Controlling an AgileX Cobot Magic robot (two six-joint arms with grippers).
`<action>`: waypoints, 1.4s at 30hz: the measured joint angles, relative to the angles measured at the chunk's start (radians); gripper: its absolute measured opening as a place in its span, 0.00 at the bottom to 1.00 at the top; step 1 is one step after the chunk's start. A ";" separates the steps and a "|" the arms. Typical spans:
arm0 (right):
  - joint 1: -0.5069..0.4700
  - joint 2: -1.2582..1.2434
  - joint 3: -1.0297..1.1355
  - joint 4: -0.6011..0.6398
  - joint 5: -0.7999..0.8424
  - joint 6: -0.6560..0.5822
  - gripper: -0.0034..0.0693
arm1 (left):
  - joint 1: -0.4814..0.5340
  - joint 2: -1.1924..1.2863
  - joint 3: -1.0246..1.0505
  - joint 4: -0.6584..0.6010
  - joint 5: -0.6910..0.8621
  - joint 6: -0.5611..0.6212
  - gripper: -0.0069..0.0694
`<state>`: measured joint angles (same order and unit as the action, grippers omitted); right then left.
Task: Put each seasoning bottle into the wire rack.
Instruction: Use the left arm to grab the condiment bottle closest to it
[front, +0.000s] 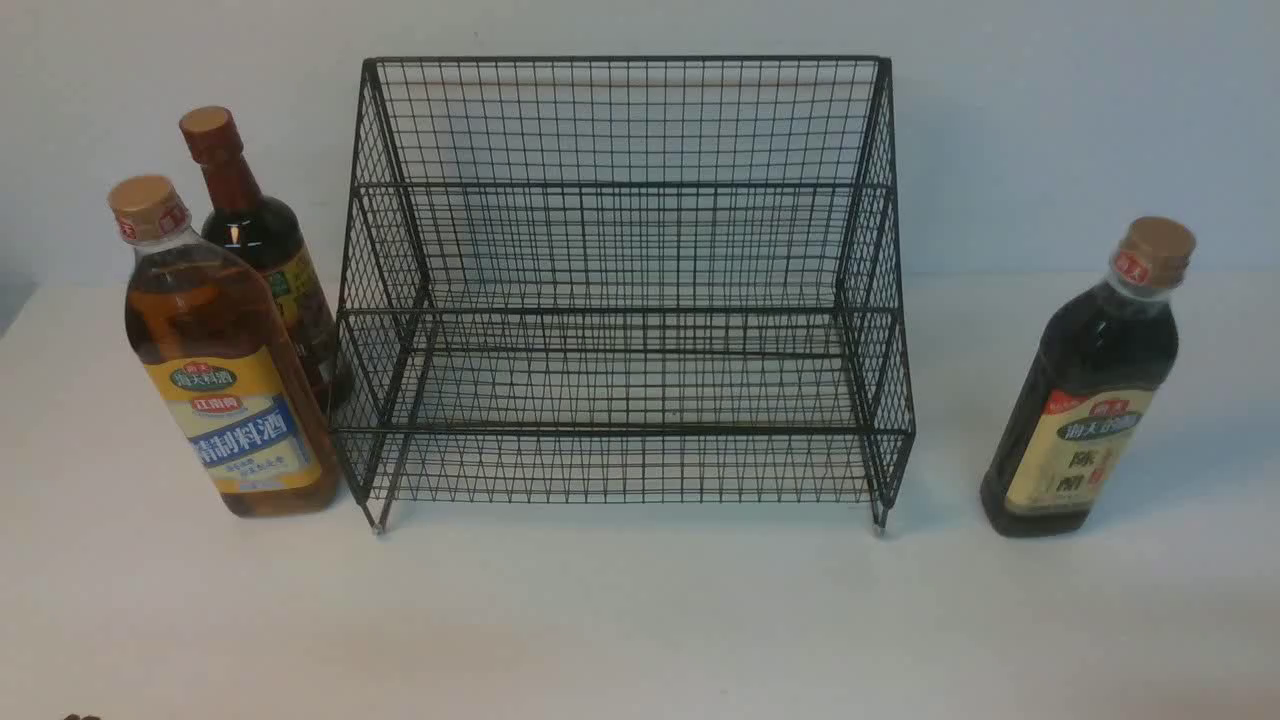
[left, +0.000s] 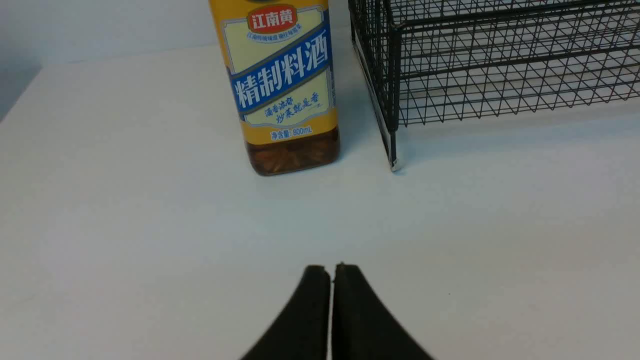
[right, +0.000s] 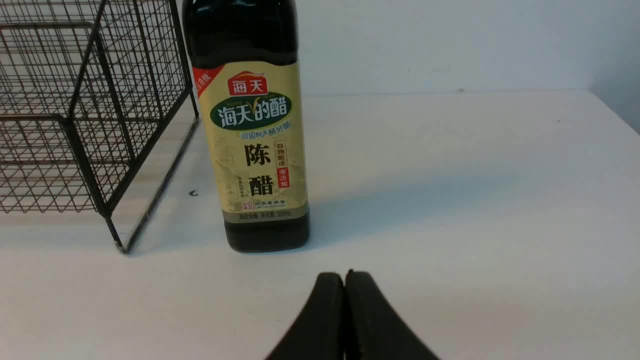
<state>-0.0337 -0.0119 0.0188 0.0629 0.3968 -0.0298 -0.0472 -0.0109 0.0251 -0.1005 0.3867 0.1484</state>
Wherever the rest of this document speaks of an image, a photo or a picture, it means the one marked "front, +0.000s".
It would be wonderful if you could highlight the amber cooking wine bottle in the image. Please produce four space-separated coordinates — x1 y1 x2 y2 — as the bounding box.
108 174 342 518

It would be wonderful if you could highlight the black wire mesh shelf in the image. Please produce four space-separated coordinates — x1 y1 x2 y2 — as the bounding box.
329 54 916 534

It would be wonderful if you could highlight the dark vinegar bottle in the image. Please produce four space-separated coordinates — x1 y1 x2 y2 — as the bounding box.
979 217 1197 538

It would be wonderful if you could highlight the dark soy sauce bottle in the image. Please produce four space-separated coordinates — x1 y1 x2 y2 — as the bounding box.
179 105 352 410

